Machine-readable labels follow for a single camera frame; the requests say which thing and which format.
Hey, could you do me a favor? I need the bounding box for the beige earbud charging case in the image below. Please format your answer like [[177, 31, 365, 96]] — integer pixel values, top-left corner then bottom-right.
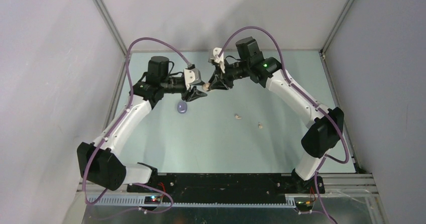
[[202, 83, 210, 91]]

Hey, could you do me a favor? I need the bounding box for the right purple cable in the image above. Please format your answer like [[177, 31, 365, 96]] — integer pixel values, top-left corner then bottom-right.
[[218, 26, 350, 224]]

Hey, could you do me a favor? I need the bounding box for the purple earbud charging case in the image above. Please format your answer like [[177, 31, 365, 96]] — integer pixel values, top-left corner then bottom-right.
[[177, 101, 188, 114]]

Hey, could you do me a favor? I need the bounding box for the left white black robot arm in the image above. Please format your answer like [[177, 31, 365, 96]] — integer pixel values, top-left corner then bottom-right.
[[77, 56, 207, 192]]

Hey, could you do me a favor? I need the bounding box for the purple cable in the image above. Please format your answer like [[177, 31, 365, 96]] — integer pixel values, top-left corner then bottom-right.
[[218, 26, 350, 224], [82, 37, 194, 214]]

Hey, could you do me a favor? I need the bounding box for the grey slotted cable duct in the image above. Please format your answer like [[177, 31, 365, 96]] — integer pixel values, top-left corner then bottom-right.
[[86, 195, 297, 209]]

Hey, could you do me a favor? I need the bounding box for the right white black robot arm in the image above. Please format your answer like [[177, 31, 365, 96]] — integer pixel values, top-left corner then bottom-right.
[[203, 37, 344, 193]]

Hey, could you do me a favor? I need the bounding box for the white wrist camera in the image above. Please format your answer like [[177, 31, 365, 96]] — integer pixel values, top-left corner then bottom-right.
[[208, 47, 225, 73], [183, 65, 204, 90]]

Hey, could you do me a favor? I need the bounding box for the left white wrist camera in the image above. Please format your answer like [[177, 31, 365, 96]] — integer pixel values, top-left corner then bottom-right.
[[183, 65, 204, 90]]

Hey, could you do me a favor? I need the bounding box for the aluminium frame rail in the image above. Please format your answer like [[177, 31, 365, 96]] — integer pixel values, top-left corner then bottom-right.
[[77, 171, 380, 197]]

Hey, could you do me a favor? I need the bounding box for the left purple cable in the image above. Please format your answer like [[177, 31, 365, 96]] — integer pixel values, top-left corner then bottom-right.
[[82, 37, 194, 214]]

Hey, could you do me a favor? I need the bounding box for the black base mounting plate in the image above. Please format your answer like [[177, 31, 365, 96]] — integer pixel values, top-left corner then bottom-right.
[[146, 173, 325, 204]]

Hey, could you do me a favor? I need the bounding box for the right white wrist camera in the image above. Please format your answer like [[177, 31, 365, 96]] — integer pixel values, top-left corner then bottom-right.
[[208, 47, 225, 73]]

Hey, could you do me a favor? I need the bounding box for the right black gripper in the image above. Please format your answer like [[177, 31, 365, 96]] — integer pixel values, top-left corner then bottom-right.
[[208, 59, 250, 91]]

